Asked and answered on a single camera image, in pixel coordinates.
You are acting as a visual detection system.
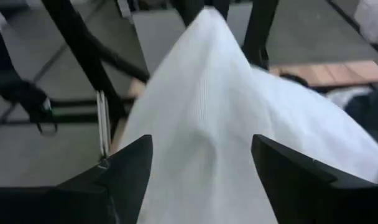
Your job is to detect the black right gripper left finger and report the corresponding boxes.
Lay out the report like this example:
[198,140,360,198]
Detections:
[0,134,154,224]

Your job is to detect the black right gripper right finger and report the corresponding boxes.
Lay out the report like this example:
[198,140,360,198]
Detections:
[251,134,378,224]

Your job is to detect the white ribbed garment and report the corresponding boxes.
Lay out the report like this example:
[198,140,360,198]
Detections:
[118,7,378,224]

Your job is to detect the silver metal clip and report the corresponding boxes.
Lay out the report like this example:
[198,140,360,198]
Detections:
[96,90,111,158]

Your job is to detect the dark grey garment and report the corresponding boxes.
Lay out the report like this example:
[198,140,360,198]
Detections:
[343,83,378,185]

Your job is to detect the small white cloth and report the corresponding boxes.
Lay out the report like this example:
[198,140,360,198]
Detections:
[325,86,374,109]

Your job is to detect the black frame crossbar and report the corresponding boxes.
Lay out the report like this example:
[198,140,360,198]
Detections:
[2,98,136,126]

